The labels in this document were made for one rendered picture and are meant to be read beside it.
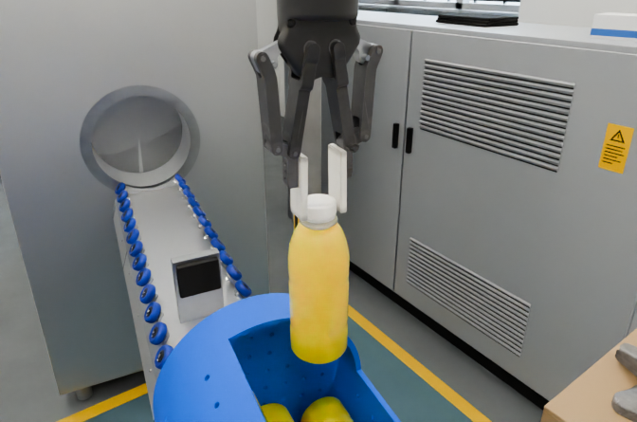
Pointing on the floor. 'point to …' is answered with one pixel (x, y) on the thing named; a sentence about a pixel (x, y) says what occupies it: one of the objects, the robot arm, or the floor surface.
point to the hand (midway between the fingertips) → (318, 183)
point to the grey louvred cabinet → (499, 191)
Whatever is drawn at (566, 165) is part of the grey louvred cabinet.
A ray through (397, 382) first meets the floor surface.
